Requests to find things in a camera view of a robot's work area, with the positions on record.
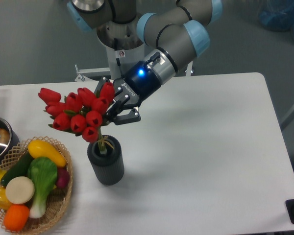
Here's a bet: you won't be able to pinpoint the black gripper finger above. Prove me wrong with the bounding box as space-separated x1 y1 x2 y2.
94 77 114 98
102 101 141 125

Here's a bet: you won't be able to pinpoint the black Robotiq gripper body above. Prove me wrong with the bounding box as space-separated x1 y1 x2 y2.
113 61 161 109

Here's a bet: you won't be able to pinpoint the red tulip bouquet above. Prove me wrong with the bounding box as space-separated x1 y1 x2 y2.
38 81 115 156

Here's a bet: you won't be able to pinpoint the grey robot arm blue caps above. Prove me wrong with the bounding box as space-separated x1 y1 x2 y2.
67 0 222 125

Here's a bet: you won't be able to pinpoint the dark grey ribbed vase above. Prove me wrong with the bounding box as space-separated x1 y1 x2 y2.
87 135 124 185

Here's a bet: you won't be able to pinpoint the purple red onion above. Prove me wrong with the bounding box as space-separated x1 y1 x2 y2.
55 168 70 188

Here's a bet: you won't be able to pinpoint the yellow squash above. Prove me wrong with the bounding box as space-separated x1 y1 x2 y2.
27 140 67 167

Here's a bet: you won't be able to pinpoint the green bok choy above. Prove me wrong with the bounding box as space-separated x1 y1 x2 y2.
27 157 57 219

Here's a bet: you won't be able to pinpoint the woven wicker basket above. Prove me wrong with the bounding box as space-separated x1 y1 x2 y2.
0 137 73 235

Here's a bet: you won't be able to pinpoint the dark green cucumber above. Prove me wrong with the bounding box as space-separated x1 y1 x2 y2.
0 152 34 187

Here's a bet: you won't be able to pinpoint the round cream bun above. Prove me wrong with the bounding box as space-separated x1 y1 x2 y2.
5 176 35 204

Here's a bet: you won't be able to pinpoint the orange fruit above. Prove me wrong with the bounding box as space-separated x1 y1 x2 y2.
3 204 29 232

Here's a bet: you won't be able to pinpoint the yellow bell pepper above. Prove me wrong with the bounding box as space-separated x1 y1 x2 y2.
0 186 13 211

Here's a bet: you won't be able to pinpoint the blue plastic bag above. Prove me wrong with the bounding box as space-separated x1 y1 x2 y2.
257 0 294 40

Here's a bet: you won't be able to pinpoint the white metal base frame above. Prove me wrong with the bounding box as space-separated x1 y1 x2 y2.
74 61 195 82

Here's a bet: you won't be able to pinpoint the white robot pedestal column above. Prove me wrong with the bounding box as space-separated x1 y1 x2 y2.
96 14 152 80

